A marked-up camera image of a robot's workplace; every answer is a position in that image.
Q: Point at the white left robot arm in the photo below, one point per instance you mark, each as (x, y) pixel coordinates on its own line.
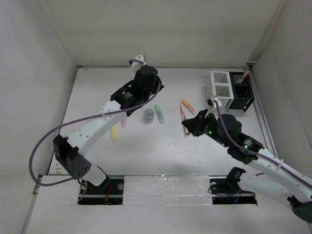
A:
(71, 150)

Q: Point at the orange highlighter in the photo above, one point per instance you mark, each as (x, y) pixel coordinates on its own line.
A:
(189, 107)

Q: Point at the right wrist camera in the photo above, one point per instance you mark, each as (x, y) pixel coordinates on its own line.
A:
(214, 101)

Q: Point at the red pen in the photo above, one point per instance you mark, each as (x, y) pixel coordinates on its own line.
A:
(182, 119)

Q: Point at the green highlighter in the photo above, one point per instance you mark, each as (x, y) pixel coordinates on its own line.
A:
(159, 114)

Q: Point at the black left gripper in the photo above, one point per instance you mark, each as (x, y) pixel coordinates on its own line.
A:
(158, 83)

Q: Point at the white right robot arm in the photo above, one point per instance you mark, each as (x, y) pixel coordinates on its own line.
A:
(286, 185)

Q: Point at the white desk organizer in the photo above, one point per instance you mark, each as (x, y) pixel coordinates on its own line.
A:
(219, 84)

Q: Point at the clear paperclip jar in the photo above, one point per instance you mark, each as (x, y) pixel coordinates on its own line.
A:
(148, 115)

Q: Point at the yellow highlighter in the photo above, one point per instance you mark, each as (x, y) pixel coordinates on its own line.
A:
(113, 133)

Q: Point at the black desk organizer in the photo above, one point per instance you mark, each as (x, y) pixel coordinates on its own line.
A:
(243, 92)

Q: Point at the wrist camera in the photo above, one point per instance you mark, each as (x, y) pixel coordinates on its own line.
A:
(214, 101)
(138, 61)

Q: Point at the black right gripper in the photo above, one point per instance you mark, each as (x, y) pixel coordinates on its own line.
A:
(194, 125)

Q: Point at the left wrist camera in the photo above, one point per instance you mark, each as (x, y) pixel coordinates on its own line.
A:
(138, 61)

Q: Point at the purple pink highlighter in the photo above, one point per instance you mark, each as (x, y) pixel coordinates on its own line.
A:
(123, 124)

